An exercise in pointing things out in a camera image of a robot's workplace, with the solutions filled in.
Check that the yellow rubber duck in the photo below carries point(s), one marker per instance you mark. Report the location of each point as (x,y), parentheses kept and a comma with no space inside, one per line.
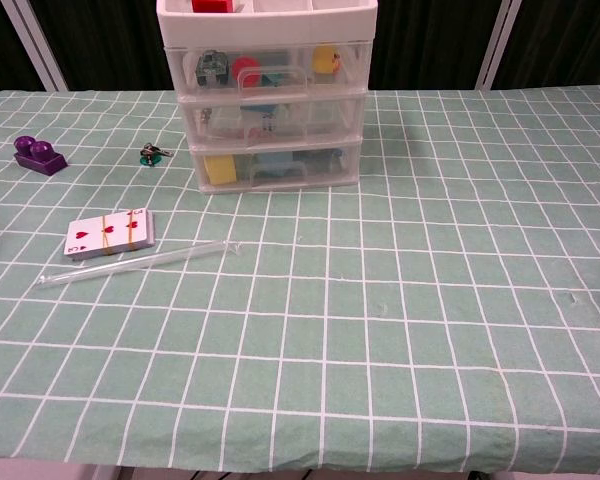
(325,62)

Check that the blue object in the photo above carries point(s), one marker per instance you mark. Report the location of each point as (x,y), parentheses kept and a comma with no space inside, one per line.
(275,162)

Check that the white plastic drawer cabinet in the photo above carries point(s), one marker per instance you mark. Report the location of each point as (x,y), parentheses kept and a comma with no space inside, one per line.
(265,25)

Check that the yellow block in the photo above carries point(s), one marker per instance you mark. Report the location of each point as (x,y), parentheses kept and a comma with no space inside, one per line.
(220,170)

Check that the green checkered tablecloth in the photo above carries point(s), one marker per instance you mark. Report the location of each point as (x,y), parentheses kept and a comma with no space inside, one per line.
(410,280)

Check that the teal binder clip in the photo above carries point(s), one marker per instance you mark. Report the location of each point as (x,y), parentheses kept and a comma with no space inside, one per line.
(275,80)

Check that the keys with green tag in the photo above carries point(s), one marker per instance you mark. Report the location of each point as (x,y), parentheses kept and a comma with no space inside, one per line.
(152,152)

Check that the clear glass rod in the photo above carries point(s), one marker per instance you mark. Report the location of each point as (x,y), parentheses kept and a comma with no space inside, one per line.
(130,265)

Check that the red bottle cap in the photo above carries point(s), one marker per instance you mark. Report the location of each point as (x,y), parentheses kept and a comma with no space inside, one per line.
(246,67)

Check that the banded playing card deck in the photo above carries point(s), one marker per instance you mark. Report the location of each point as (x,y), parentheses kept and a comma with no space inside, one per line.
(107,234)

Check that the small green circuit board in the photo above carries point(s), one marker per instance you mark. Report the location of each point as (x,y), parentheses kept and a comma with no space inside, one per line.
(211,67)

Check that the black pleated curtain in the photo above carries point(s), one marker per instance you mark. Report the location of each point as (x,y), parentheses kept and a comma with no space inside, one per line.
(430,40)
(110,40)
(0,45)
(565,40)

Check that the red block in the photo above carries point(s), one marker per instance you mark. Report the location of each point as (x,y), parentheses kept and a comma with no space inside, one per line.
(210,5)

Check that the purple toy brick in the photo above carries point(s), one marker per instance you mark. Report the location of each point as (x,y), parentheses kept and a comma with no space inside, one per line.
(39,157)

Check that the white frame post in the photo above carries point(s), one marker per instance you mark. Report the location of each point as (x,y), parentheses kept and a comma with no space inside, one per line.
(497,40)
(37,40)

